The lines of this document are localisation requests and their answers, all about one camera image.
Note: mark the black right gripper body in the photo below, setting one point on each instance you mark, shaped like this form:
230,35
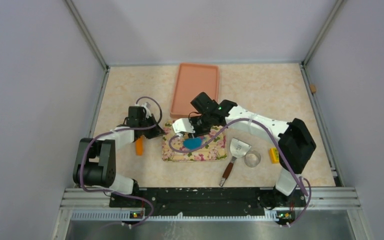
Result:
201,125

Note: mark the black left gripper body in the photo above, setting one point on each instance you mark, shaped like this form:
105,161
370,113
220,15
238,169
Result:
145,122

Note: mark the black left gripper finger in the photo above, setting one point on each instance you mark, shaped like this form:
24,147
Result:
156,132
155,123

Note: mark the blue dough piece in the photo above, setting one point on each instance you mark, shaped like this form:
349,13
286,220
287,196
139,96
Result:
192,143

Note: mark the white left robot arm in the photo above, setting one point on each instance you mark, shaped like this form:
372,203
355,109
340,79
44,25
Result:
95,163

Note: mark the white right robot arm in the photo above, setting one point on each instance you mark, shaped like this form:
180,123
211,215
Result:
292,139

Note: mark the pink rectangular tray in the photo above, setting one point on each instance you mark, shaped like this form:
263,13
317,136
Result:
191,80

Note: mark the yellow red blue toy block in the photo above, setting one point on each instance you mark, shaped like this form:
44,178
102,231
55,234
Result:
274,155

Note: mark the small wooden cork piece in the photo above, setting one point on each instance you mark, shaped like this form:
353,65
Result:
313,88

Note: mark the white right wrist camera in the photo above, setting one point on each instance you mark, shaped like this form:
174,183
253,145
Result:
180,126

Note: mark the metal scraper wooden handle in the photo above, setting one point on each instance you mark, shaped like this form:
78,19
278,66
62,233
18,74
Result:
238,149

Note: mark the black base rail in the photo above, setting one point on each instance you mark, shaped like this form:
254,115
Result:
208,201

